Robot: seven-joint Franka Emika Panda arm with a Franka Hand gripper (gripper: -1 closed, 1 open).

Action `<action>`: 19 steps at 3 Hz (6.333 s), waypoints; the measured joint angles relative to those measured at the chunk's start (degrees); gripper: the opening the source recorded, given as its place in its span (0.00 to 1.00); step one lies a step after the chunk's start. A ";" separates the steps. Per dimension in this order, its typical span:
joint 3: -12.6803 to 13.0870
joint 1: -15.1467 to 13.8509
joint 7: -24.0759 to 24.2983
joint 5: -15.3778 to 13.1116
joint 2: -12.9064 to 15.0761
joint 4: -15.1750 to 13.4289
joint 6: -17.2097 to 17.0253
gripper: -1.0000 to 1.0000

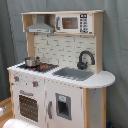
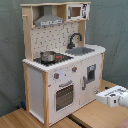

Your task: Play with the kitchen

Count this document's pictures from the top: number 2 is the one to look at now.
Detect small metal pot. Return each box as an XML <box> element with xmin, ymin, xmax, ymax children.
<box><xmin>40</xmin><ymin>51</ymin><xmax>55</xmax><ymax>62</ymax></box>

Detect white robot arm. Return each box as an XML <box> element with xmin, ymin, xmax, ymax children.
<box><xmin>96</xmin><ymin>86</ymin><xmax>128</xmax><ymax>109</ymax></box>

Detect wooden toy kitchen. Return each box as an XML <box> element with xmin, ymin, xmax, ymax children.
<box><xmin>22</xmin><ymin>2</ymin><xmax>105</xmax><ymax>127</ymax></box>

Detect red right stove knob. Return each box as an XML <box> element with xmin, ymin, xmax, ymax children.
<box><xmin>71</xmin><ymin>65</ymin><xmax>78</xmax><ymax>73</ymax></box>

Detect red stove knob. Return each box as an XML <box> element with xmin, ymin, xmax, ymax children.
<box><xmin>71</xmin><ymin>65</ymin><xmax>78</xmax><ymax>73</ymax></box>
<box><xmin>54</xmin><ymin>73</ymin><xmax>60</xmax><ymax>79</ymax></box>

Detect red left stove knob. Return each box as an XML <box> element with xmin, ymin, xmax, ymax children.
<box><xmin>54</xmin><ymin>73</ymin><xmax>60</xmax><ymax>79</ymax></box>

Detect grey toy sink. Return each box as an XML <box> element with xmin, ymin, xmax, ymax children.
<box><xmin>66</xmin><ymin>47</ymin><xmax>94</xmax><ymax>56</ymax></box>

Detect black toy stovetop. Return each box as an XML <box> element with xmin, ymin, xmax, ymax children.
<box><xmin>34</xmin><ymin>53</ymin><xmax>71</xmax><ymax>66</ymax></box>

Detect black toy faucet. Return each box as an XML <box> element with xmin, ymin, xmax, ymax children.
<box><xmin>67</xmin><ymin>33</ymin><xmax>82</xmax><ymax>49</ymax></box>

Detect toy fridge dispenser door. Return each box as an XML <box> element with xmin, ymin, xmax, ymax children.
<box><xmin>80</xmin><ymin>55</ymin><xmax>102</xmax><ymax>106</ymax></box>

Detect toy oven door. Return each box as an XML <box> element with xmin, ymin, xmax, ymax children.
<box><xmin>56</xmin><ymin>84</ymin><xmax>74</xmax><ymax>111</ymax></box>

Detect grey range hood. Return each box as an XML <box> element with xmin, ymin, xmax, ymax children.
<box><xmin>35</xmin><ymin>5</ymin><xmax>64</xmax><ymax>27</ymax></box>

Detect toy microwave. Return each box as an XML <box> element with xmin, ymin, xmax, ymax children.
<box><xmin>67</xmin><ymin>4</ymin><xmax>89</xmax><ymax>21</ymax></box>

